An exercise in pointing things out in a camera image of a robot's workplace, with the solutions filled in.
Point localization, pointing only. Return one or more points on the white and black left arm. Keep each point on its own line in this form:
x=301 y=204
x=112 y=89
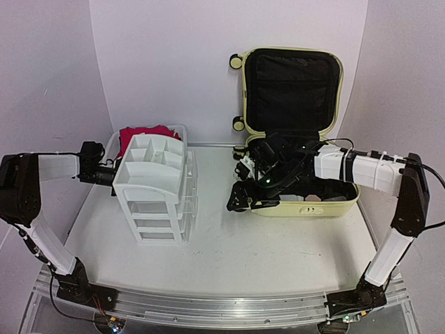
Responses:
x=21 y=207

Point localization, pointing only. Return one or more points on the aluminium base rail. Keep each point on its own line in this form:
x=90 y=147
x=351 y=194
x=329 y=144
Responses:
x=228 y=312

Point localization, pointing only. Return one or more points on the pale yellow hard-shell suitcase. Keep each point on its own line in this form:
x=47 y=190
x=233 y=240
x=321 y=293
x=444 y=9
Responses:
x=294 y=92

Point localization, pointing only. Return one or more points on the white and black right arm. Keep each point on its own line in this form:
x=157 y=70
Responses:
x=401 y=178

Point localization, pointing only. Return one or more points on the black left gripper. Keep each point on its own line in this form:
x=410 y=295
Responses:
x=115 y=171

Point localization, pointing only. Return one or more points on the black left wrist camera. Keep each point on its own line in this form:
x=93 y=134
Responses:
x=91 y=152

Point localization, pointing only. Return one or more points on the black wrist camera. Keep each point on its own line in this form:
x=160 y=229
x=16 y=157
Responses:
x=91 y=152
x=268 y=151

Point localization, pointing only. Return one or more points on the translucent white bottle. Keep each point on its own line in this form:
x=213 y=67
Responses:
x=291 y=197

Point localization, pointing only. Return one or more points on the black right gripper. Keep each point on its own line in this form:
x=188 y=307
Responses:
x=238 y=189

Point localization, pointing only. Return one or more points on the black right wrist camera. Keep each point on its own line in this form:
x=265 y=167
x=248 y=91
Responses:
x=268 y=151

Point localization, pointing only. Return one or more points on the grey flat case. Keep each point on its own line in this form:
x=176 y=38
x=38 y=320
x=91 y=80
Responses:
x=336 y=198

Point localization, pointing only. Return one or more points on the white plastic drawer organizer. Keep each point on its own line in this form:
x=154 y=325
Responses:
x=156 y=186

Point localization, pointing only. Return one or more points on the magenta pink garment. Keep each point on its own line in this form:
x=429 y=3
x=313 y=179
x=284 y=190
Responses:
x=127 y=133

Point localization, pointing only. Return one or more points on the beige hexagonal compact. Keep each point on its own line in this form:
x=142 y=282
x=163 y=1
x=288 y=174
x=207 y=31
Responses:
x=313 y=198

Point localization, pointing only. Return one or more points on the white perforated plastic basket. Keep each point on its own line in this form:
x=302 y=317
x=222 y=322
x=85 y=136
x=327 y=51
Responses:
x=112 y=148

